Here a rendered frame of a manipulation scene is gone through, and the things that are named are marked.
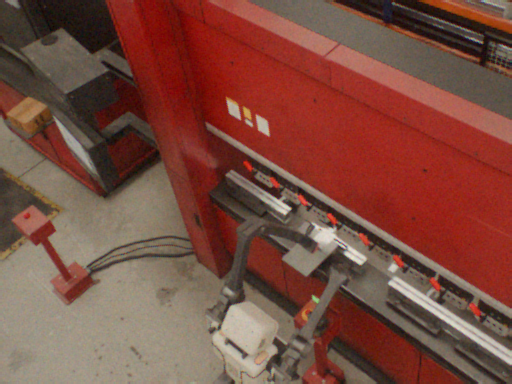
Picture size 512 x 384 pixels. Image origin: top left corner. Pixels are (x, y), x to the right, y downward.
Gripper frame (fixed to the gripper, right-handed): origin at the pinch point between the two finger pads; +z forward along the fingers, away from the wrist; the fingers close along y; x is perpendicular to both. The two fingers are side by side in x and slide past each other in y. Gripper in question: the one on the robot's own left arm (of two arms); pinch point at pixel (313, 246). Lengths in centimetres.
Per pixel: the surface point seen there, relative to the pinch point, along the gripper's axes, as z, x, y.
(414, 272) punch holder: -17, -17, -59
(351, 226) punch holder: -20.5, -19.3, -21.0
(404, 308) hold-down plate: 12, 0, -56
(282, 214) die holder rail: 9.1, -5.3, 31.7
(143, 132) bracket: -23, 0, 126
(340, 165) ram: -57, -38, -16
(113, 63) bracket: -66, -23, 133
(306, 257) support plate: -2.2, 6.9, -1.4
